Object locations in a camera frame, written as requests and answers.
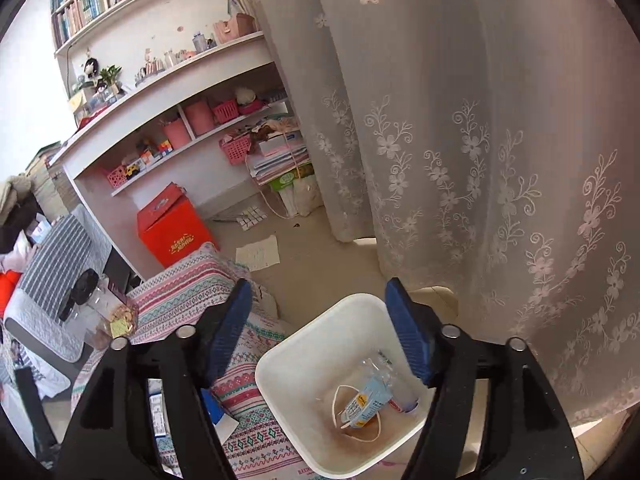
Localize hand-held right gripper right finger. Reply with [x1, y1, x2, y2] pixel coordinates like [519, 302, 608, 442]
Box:
[384, 277, 587, 480]

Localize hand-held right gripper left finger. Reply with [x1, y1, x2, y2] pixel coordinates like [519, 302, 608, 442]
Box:
[57, 277, 253, 480]

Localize white plastic trash bin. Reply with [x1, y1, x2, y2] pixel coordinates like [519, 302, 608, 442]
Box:
[255, 292, 462, 479]

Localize patterned pink striped blanket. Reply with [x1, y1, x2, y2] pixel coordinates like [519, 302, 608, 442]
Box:
[70, 242, 321, 480]

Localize red and white tube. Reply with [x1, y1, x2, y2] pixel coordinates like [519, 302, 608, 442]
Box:
[387, 392, 420, 415]

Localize sheet of paper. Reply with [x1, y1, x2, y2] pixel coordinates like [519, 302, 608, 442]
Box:
[235, 235, 281, 272]

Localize blue printed plastic packet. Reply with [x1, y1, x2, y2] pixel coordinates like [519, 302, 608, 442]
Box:
[342, 372, 396, 430]

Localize blue and white card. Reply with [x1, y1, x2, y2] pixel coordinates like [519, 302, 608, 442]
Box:
[200, 387, 241, 442]

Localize white face mask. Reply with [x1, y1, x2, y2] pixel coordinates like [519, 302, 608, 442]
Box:
[331, 384, 386, 443]

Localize small tile sheet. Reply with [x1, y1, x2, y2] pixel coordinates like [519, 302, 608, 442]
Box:
[212, 205, 269, 231]

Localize red cardboard box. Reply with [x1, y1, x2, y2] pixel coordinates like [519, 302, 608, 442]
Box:
[136, 182, 217, 270]

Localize clear jar of snacks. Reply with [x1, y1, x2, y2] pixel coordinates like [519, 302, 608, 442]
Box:
[94, 285, 139, 347]

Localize white plastic bag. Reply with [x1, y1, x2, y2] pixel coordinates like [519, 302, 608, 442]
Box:
[284, 180, 324, 219]

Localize glass jar with black lid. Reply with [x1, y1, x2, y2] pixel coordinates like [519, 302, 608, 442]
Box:
[59, 269, 102, 322]

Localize green labelled tissue pack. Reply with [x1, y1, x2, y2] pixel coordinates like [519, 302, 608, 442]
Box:
[269, 172, 319, 194]

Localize stack of papers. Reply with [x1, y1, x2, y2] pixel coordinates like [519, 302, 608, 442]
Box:
[249, 130, 313, 182]

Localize grey striped cushion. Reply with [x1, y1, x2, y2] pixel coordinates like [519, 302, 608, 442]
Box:
[17, 215, 113, 322]

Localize short pink bucket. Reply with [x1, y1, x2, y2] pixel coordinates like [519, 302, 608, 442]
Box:
[161, 119, 192, 150]

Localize white floral lace curtain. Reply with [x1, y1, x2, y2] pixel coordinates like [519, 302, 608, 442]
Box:
[244, 0, 640, 431]

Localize tall pink bucket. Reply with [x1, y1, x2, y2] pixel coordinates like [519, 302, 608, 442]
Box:
[182, 99, 216, 137]

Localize orange cloth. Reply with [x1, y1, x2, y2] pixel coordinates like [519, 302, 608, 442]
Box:
[0, 270, 22, 312]

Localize green potted plant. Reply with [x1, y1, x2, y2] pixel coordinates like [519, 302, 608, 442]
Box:
[97, 65, 124, 92]

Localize pink handbag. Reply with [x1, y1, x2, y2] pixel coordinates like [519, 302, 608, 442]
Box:
[214, 12, 259, 44]

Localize white wall bookshelf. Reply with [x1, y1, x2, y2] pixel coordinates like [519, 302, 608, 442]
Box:
[47, 0, 301, 281]

